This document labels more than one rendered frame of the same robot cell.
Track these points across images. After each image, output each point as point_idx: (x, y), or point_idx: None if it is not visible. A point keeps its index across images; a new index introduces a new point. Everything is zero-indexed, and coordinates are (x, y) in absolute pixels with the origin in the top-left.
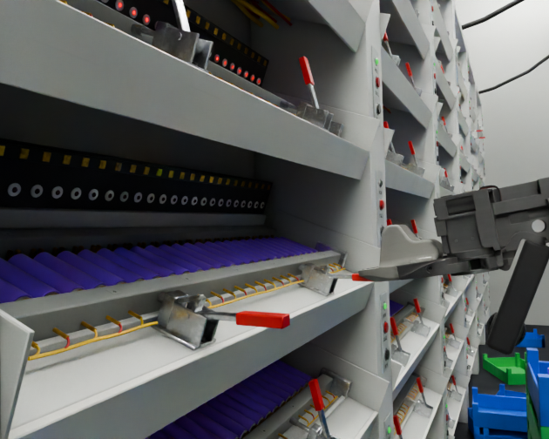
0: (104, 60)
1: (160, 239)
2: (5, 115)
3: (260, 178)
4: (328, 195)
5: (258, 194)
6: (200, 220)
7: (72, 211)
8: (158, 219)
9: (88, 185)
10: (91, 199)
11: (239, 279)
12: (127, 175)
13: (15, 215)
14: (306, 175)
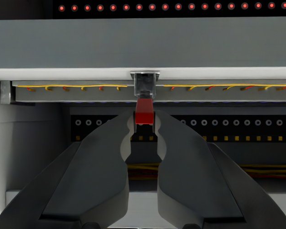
0: None
1: (220, 102)
2: (270, 144)
3: (64, 138)
4: (27, 154)
5: (89, 130)
6: (163, 110)
7: (272, 114)
8: (207, 110)
9: (261, 126)
10: (258, 120)
11: (273, 95)
12: (237, 133)
13: None
14: (44, 159)
